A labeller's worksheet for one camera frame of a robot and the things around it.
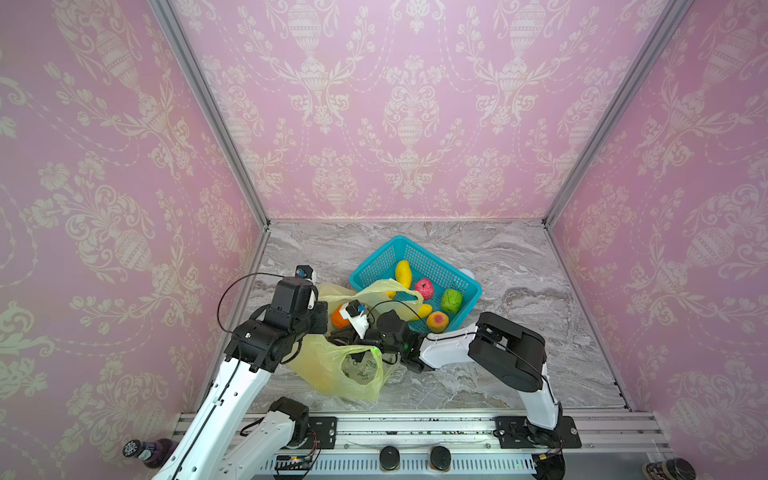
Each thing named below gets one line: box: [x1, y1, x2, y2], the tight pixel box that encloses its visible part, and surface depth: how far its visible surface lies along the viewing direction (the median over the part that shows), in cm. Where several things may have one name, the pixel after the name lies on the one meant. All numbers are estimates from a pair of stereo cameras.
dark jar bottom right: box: [642, 457, 697, 480], surface depth 64 cm
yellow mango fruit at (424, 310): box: [418, 303, 433, 318], surface depth 93 cm
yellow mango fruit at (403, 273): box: [395, 260, 412, 289], surface depth 102 cm
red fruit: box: [414, 278, 434, 301], surface depth 96 cm
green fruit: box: [441, 288, 463, 314], surface depth 94 cm
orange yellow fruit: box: [426, 311, 449, 333], surface depth 90 cm
